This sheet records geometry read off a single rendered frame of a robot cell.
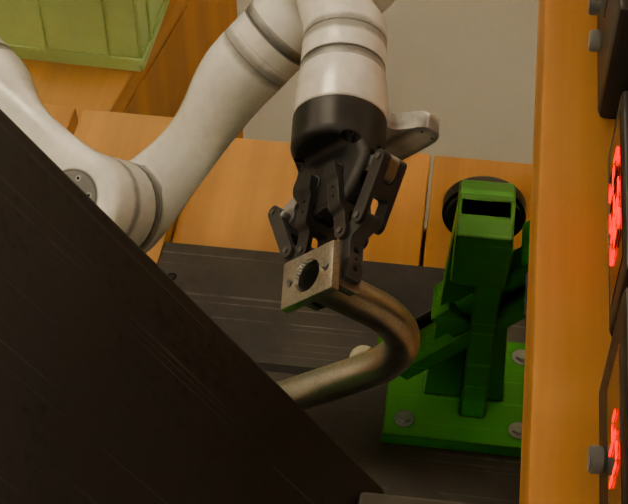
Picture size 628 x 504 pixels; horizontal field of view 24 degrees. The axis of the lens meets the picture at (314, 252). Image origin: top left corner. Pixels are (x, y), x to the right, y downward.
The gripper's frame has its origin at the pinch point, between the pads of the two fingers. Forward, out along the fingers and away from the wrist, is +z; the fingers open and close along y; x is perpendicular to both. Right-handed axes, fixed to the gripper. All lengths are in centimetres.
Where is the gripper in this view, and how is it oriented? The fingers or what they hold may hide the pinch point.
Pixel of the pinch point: (329, 276)
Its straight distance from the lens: 108.7
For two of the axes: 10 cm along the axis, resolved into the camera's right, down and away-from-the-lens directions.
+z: -0.6, 8.6, -5.0
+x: 7.3, 3.8, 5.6
